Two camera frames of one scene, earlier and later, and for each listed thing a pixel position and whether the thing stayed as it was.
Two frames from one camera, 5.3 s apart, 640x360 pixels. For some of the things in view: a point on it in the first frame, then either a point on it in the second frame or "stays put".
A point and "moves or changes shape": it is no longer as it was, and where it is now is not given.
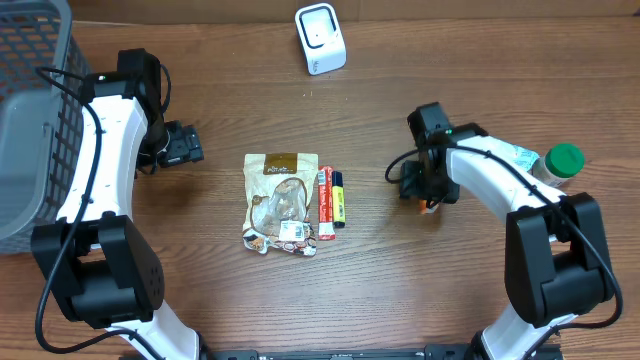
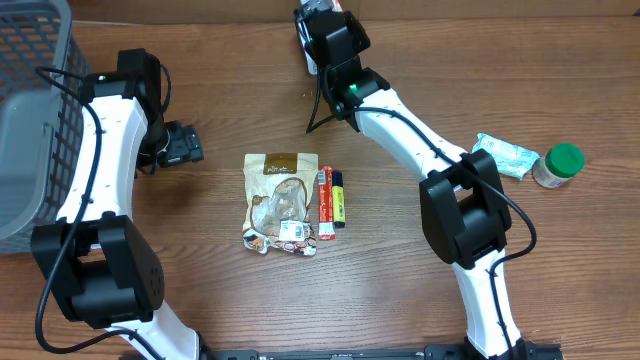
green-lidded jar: (560, 163) stays put
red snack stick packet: (326, 228) stays put
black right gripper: (410, 185) -> (355, 34)
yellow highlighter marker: (338, 199) stays put
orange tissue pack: (423, 206) moves or changes shape
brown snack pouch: (279, 192) stays put
